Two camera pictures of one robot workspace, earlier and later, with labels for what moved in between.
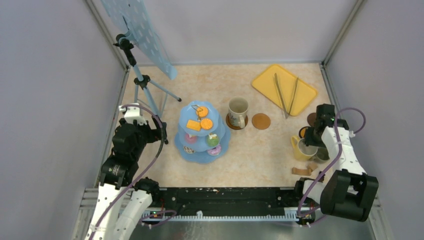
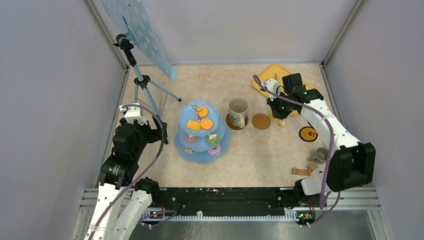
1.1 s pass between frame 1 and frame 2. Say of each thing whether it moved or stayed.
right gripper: moved
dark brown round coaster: stayed
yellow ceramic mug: moved
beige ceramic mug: stayed
